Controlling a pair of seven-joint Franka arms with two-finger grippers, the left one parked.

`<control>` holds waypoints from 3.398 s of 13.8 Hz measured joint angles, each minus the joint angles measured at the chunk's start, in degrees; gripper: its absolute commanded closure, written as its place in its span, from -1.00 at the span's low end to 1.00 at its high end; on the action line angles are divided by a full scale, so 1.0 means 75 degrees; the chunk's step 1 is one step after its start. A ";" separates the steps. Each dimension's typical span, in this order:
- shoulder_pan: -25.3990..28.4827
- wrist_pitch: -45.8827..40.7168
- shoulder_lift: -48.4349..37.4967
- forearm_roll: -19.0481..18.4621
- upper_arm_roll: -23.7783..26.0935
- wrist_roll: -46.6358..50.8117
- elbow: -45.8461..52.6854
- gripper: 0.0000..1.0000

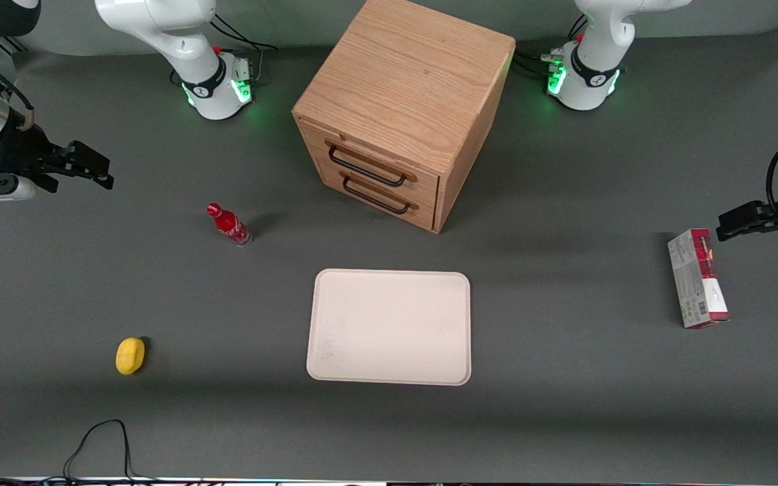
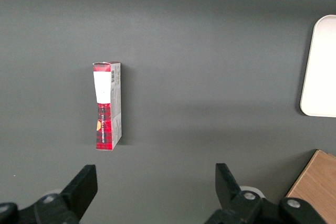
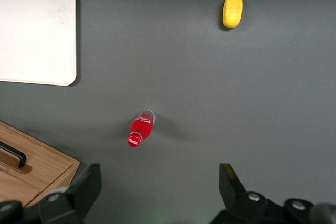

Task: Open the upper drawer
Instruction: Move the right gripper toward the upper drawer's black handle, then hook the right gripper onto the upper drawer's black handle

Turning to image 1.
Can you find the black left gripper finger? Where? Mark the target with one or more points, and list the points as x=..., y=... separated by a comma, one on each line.
x=743, y=233
x=747, y=212

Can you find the beige rectangular tray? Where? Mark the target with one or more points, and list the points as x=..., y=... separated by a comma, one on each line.
x=389, y=327

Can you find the grey and red carton box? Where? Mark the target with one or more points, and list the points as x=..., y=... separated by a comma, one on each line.
x=696, y=277

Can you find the yellow lemon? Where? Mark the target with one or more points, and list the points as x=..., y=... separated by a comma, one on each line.
x=130, y=356

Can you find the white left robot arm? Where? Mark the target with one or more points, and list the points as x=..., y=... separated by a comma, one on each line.
x=595, y=61

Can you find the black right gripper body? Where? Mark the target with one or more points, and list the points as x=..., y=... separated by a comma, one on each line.
x=16, y=152

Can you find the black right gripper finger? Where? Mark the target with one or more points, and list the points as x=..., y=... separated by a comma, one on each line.
x=102, y=180
x=85, y=158

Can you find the oak wood drawer cabinet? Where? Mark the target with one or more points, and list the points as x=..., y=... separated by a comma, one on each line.
x=409, y=74

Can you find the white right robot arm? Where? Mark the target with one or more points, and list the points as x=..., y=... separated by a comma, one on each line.
x=201, y=75

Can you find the red cola bottle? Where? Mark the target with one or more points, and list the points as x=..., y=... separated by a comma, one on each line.
x=229, y=225

